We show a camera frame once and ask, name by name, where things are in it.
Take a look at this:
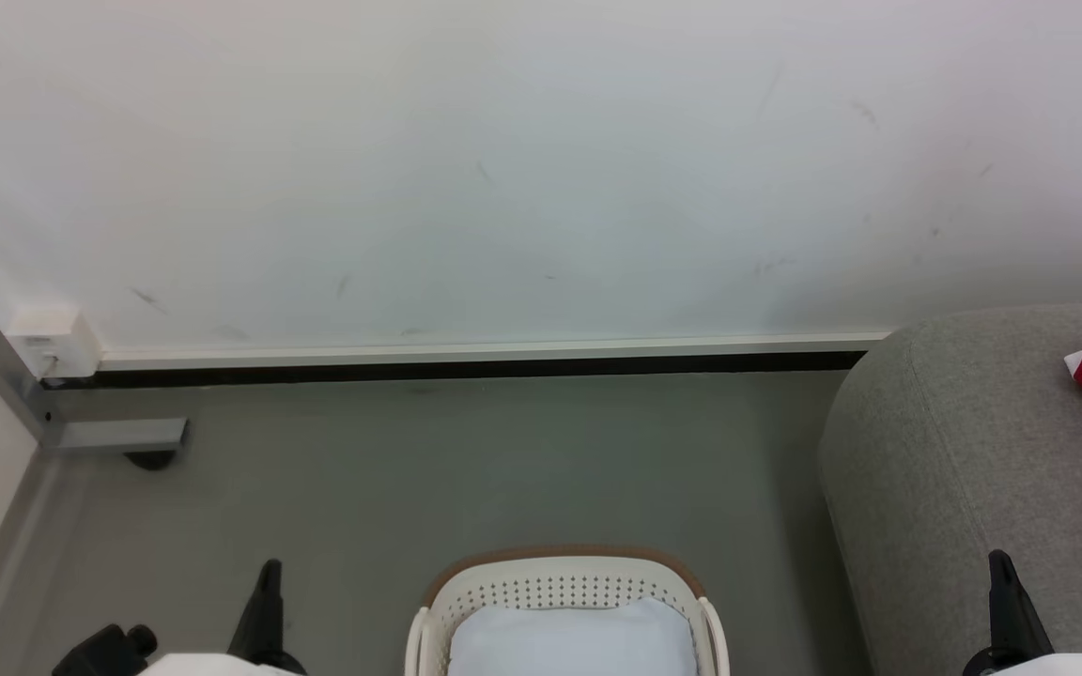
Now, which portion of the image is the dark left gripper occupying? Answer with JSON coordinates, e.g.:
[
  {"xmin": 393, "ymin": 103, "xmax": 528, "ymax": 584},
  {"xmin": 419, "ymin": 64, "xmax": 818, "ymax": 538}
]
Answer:
[{"xmin": 225, "ymin": 559, "xmax": 309, "ymax": 676}]

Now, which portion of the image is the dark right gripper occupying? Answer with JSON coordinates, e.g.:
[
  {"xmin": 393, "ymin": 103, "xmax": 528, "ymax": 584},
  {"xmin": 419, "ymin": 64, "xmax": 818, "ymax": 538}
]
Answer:
[{"xmin": 962, "ymin": 549, "xmax": 1059, "ymax": 675}]

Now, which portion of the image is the white perforated laundry basket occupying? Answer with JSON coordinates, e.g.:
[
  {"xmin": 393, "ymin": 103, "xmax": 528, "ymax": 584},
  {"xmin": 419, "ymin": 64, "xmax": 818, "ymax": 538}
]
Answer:
[{"xmin": 405, "ymin": 546, "xmax": 730, "ymax": 676}]

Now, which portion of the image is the light blue clothing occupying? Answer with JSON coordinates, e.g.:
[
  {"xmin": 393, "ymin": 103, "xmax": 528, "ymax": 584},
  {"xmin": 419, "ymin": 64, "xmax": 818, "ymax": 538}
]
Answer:
[{"xmin": 447, "ymin": 598, "xmax": 698, "ymax": 676}]

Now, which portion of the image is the grey fabric sofa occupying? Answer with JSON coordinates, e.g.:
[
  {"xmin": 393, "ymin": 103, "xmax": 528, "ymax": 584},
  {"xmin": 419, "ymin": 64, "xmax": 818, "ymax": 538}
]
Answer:
[{"xmin": 818, "ymin": 302, "xmax": 1082, "ymax": 676}]

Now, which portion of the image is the white and black baseboard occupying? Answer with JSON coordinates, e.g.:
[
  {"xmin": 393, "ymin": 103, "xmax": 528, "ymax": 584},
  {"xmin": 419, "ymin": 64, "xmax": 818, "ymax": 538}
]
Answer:
[{"xmin": 41, "ymin": 330, "xmax": 891, "ymax": 389}]

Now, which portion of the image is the white junction box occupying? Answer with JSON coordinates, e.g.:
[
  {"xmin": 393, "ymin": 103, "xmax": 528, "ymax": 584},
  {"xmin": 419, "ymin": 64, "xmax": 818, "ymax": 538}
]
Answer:
[{"xmin": 8, "ymin": 308, "xmax": 102, "ymax": 379}]

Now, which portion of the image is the grey metal frame post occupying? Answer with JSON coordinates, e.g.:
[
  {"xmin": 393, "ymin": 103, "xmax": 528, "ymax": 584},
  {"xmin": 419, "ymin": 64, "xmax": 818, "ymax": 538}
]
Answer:
[{"xmin": 0, "ymin": 253, "xmax": 190, "ymax": 458}]

